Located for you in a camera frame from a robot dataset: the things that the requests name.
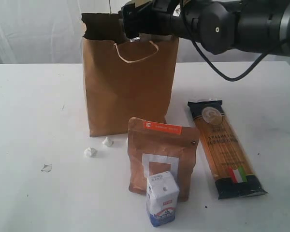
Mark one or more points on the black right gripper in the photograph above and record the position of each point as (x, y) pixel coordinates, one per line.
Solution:
(152, 17)

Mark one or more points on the clear jar with gold lid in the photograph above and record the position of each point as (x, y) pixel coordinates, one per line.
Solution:
(151, 37)

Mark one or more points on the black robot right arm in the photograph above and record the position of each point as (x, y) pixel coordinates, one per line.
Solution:
(255, 26)

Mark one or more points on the brown paper shopping bag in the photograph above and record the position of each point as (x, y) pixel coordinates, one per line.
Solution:
(124, 79)

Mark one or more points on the brown kraft stand-up pouch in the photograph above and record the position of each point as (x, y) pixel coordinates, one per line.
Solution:
(155, 147)

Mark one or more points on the crumpled white paper ball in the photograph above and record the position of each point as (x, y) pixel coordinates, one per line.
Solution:
(90, 152)
(108, 142)

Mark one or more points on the white backdrop curtain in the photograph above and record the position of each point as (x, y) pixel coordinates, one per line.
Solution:
(46, 31)

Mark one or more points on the small white blue carton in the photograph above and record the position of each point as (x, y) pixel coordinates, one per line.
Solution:
(161, 198)

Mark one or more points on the spaghetti packet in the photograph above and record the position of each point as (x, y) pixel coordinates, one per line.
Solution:
(234, 177)

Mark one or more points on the small clear plastic scrap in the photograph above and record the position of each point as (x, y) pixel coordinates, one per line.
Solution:
(46, 168)

